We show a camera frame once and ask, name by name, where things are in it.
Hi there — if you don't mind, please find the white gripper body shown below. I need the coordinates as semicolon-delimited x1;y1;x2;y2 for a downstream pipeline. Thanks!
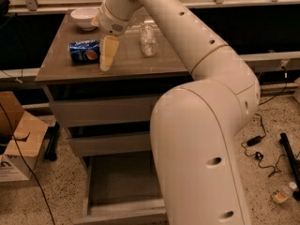
98;4;129;37

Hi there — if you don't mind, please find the blue pepsi can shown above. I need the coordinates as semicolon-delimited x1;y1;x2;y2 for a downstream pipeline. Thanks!
68;40;100;63

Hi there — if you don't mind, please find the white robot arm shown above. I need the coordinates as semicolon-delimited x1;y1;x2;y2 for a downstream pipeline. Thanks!
98;0;261;225

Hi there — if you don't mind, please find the grey drawer cabinet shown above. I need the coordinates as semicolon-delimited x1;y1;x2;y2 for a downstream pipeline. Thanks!
34;5;195;225

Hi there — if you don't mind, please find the grey top drawer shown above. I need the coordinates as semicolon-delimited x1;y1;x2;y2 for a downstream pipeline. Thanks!
50;96;158;128

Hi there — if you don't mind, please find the grey middle drawer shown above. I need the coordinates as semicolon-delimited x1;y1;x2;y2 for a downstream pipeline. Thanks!
68;132;151;157

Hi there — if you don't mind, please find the grey open bottom drawer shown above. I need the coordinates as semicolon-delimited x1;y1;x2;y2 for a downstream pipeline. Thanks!
74;151;168;225

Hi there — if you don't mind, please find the white ceramic bowl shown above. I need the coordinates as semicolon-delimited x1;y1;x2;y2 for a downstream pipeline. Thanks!
70;7;98;31

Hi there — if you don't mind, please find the clear plastic water bottle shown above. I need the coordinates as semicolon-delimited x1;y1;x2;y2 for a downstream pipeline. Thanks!
140;23;158;56

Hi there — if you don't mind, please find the black stand foot left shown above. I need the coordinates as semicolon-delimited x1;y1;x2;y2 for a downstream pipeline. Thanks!
44;123;60;161

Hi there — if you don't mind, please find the brown cardboard box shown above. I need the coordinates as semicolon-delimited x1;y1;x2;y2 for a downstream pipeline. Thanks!
0;91;48;182

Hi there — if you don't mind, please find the black stand leg right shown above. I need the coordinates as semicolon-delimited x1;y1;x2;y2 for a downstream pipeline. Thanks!
279;133;300;201

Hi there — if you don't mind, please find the small bottle on floor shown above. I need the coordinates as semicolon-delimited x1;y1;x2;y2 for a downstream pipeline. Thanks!
271;182;297;203

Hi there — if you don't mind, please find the black cable on left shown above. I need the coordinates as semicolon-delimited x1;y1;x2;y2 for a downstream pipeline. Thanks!
0;103;56;225

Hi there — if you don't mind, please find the black power adapter with cable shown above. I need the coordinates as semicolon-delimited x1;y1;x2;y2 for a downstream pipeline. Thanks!
241;59;290;177

